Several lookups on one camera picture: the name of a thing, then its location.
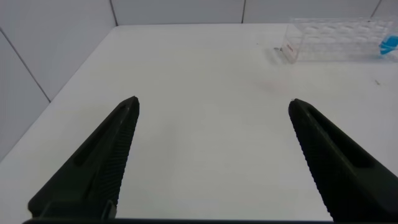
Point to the clear acrylic test tube rack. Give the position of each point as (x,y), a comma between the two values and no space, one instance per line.
(326,40)

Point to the test tube with blue pigment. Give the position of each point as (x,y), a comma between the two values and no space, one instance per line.
(389,45)

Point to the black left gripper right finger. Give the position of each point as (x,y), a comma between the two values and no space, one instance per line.
(345,183)

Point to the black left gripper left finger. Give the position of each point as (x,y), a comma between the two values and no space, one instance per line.
(93,174)

